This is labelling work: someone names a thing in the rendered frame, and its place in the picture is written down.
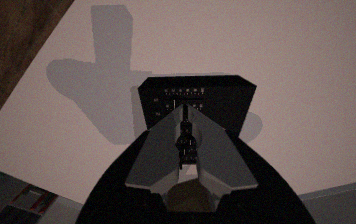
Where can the black lighting desk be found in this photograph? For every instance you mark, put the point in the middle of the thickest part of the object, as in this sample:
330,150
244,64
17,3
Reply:
225,99

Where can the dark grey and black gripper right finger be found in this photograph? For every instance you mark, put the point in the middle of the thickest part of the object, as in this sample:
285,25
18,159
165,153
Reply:
227,165

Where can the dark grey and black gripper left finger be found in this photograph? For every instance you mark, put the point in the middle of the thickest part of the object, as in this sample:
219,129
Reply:
149,165

